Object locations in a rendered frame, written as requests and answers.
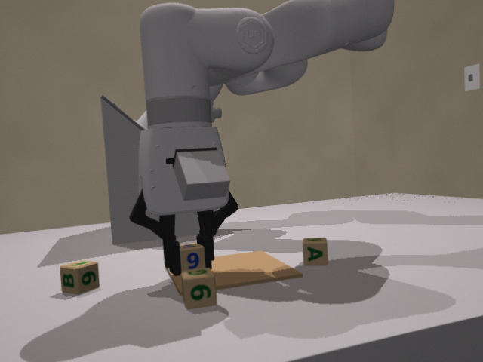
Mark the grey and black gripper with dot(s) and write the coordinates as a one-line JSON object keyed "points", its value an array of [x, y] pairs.
{"points": [[159, 192]]}

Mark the tan flat mat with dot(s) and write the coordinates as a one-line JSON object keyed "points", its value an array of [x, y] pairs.
{"points": [[244, 269]]}

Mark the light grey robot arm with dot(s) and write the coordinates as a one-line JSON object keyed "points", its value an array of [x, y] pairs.
{"points": [[182, 45]]}

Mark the wooden letter block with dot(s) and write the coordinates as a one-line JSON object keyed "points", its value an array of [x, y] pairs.
{"points": [[199, 288], [315, 251], [192, 256], [79, 277]]}

